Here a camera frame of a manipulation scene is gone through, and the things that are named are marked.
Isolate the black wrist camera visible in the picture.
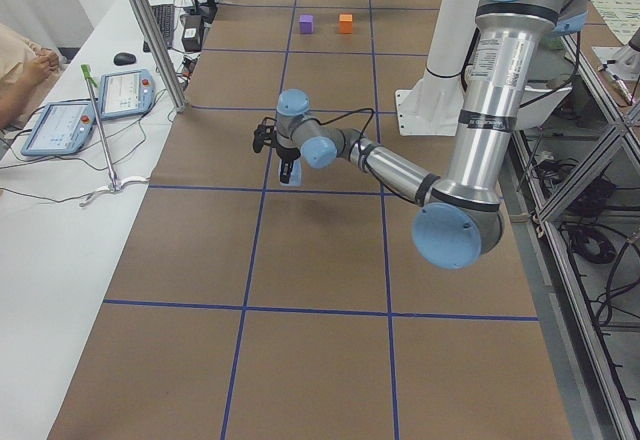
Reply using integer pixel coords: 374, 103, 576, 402
252, 124, 275, 154

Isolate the teach pendant tablet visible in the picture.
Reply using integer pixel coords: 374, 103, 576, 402
98, 69, 155, 120
21, 101, 95, 157

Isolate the far teach pendant tablet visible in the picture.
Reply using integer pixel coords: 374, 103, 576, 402
98, 69, 155, 120

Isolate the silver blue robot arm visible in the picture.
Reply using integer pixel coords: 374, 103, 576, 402
253, 0, 587, 269

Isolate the black computer mouse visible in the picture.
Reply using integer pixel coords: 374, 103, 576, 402
113, 52, 137, 66

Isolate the near teach pendant tablet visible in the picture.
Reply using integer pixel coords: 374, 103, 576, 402
21, 101, 95, 157

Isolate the orange foam block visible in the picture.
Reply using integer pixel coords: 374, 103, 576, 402
338, 13, 354, 35

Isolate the aluminium frame post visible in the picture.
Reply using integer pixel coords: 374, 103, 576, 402
129, 0, 187, 113

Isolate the light blue foam block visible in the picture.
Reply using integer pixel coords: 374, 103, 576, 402
279, 159, 302, 187

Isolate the aluminium side rail frame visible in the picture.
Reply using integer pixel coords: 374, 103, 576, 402
511, 21, 639, 439

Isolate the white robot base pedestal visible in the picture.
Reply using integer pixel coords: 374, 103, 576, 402
396, 0, 586, 139

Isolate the black keyboard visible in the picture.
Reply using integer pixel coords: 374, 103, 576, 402
151, 4, 175, 49

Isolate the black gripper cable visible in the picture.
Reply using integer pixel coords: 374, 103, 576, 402
259, 107, 377, 161

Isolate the person's hand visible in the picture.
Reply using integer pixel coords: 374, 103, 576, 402
24, 50, 60, 86

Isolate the metal grabber stick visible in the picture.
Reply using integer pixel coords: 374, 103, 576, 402
80, 64, 149, 207

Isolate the purple foam block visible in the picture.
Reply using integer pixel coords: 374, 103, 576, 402
298, 14, 314, 35

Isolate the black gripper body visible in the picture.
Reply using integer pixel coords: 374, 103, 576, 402
276, 145, 300, 163

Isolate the black power adapter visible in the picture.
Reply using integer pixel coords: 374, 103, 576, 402
181, 15, 204, 52

